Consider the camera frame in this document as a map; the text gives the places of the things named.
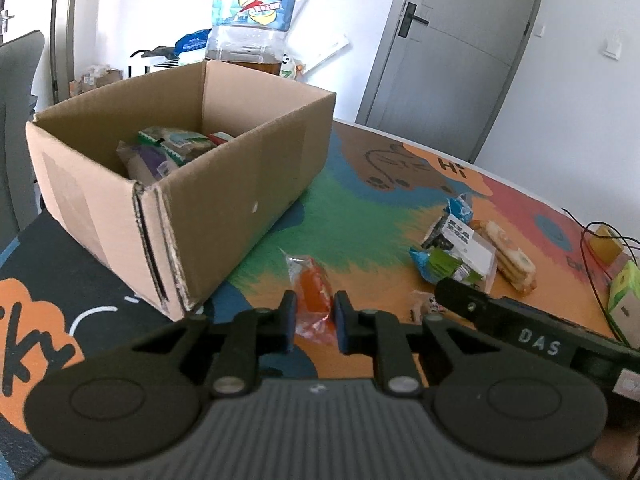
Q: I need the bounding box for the blue plastic bag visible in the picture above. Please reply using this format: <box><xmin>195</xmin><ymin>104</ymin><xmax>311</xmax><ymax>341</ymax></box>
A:
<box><xmin>175</xmin><ymin>30</ymin><xmax>214</xmax><ymax>57</ymax></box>

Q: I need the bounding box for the grey chair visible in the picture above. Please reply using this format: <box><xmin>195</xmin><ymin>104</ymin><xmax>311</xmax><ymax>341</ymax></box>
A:
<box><xmin>0</xmin><ymin>30</ymin><xmax>47</xmax><ymax>238</ymax></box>

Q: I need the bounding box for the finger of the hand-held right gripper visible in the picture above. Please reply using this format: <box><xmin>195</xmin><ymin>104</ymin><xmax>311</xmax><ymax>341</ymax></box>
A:
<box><xmin>435</xmin><ymin>276</ymin><xmax>505</xmax><ymax>335</ymax></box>

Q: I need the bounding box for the panda print bag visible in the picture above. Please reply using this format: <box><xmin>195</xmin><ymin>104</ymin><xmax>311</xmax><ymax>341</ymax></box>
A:
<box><xmin>277</xmin><ymin>55</ymin><xmax>307</xmax><ymax>82</ymax></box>

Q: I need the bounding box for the long white purple snack packet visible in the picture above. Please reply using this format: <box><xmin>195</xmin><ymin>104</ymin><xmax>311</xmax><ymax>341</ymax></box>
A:
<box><xmin>116</xmin><ymin>140</ymin><xmax>172</xmax><ymax>181</ymax></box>

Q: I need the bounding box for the orange snack packet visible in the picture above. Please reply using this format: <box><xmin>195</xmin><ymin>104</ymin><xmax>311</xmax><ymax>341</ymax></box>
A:
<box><xmin>284</xmin><ymin>254</ymin><xmax>337</xmax><ymax>345</ymax></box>

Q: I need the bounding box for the small clear snack packet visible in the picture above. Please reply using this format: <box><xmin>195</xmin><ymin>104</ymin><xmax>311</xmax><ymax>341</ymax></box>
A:
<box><xmin>410</xmin><ymin>290</ymin><xmax>446</xmax><ymax>325</ymax></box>

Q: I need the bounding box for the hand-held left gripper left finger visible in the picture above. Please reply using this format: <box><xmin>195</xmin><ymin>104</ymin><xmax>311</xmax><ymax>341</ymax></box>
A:
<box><xmin>129</xmin><ymin>289</ymin><xmax>300</xmax><ymax>397</ymax></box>

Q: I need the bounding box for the black shoe rack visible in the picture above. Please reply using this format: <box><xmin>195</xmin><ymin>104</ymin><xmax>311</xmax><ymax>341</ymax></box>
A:
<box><xmin>127</xmin><ymin>47</ymin><xmax>182</xmax><ymax>79</ymax></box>

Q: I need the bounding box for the black door handle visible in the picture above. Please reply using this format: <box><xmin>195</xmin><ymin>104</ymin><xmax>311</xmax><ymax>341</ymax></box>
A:
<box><xmin>398</xmin><ymin>2</ymin><xmax>430</xmax><ymax>38</ymax></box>

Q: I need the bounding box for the green white tissue box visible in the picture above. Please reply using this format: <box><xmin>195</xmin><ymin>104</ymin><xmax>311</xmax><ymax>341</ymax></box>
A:
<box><xmin>607</xmin><ymin>260</ymin><xmax>640</xmax><ymax>337</ymax></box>

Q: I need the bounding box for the black cable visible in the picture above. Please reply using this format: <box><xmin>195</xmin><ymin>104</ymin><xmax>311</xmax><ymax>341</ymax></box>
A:
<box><xmin>562</xmin><ymin>208</ymin><xmax>640</xmax><ymax>347</ymax></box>

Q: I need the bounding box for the open grey room door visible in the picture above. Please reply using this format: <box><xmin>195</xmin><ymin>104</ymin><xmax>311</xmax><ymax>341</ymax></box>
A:
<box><xmin>49</xmin><ymin>0</ymin><xmax>82</xmax><ymax>102</ymax></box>

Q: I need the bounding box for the cardboard box of drinks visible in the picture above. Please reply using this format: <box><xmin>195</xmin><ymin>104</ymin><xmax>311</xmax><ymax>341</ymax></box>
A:
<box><xmin>70</xmin><ymin>63</ymin><xmax>124</xmax><ymax>97</ymax></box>

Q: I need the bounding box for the yellow box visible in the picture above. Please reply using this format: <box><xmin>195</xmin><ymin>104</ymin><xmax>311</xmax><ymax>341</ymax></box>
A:
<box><xmin>588</xmin><ymin>225</ymin><xmax>626</xmax><ymax>264</ymax></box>

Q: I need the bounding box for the sandwich biscuit packet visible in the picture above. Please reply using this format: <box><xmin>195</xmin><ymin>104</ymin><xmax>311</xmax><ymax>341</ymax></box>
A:
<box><xmin>472</xmin><ymin>220</ymin><xmax>537</xmax><ymax>294</ymax></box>

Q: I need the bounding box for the colourful cat print table mat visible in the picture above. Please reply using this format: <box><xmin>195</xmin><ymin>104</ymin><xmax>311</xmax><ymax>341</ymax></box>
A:
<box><xmin>0</xmin><ymin>119</ymin><xmax>640</xmax><ymax>466</ymax></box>

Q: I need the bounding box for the large iced tea bottle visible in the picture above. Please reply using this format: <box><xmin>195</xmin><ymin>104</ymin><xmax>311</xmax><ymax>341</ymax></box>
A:
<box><xmin>205</xmin><ymin>0</ymin><xmax>304</xmax><ymax>77</ymax></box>

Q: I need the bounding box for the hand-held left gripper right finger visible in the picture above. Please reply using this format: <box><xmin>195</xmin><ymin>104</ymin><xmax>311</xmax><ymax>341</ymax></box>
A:
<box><xmin>333</xmin><ymin>290</ymin><xmax>507</xmax><ymax>397</ymax></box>

